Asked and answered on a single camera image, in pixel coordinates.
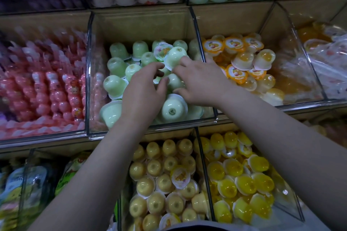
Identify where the black shirt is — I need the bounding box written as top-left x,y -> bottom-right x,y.
163,220 -> 261,231

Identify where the person's right forearm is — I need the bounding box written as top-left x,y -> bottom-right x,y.
217,93 -> 347,231

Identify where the person's left forearm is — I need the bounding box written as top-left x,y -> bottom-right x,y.
30,122 -> 150,231

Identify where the person's left hand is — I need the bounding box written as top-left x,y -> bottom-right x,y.
119,62 -> 170,131

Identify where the pile of green jelly cups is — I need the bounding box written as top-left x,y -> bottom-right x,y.
99,39 -> 218,130

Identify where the pile of pale yellow jelly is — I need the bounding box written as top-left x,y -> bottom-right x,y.
126,139 -> 209,231

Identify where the person's right hand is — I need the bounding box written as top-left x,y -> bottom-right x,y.
172,56 -> 234,107

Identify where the pile of yellow jelly cups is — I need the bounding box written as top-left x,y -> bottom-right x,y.
198,131 -> 277,225

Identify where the pile of pink jelly sticks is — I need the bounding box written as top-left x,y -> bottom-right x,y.
0,28 -> 106,139

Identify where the pile of orange-lid jelly cups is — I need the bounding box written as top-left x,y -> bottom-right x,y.
201,33 -> 285,107

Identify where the pile of pale jelly pouches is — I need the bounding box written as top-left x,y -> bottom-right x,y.
0,158 -> 55,231

